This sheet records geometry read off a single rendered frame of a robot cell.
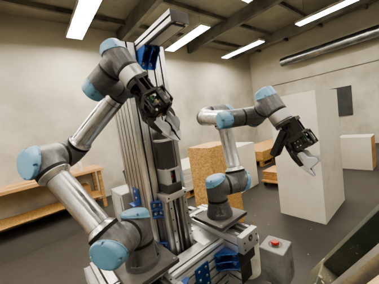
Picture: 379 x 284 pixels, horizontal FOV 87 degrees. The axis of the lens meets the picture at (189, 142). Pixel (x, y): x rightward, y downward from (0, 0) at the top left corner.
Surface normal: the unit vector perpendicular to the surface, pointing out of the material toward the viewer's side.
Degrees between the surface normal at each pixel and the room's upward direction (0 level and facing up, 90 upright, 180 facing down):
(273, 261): 90
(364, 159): 90
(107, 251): 96
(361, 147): 90
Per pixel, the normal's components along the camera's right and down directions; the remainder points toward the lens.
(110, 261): -0.18, 0.23
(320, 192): -0.76, 0.18
